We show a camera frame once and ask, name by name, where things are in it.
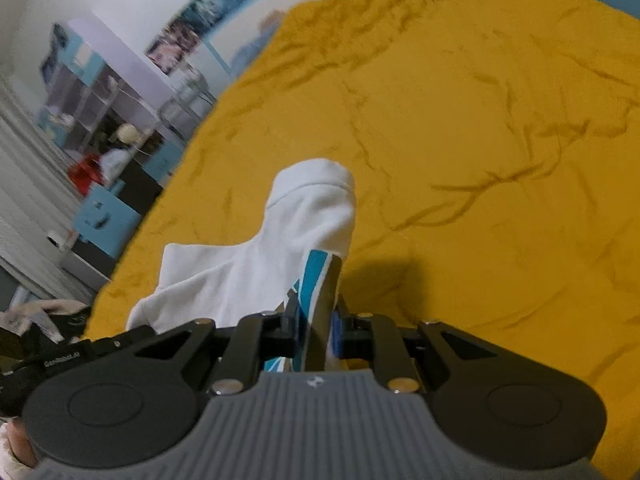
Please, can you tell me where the cluttered blue white shelf unit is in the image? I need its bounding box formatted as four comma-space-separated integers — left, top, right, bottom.
37, 16, 216, 212

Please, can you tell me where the white small garment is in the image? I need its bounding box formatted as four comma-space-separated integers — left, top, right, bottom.
124, 157, 357, 373

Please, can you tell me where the person's hand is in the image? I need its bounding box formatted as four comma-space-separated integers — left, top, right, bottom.
6, 418, 38, 468

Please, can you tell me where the blue pillow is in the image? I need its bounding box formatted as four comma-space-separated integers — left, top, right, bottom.
230, 10, 285, 79

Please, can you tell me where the anime poster strip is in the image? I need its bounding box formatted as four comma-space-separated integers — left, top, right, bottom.
145, 0, 247, 75

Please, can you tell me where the white blue bed headboard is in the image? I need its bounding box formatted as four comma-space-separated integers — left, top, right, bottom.
189, 0, 311, 96

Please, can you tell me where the mustard yellow bed blanket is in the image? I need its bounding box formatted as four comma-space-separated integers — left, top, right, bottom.
88, 0, 639, 479

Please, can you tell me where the red bag on desk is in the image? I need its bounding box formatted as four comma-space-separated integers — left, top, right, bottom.
66, 154, 103, 197

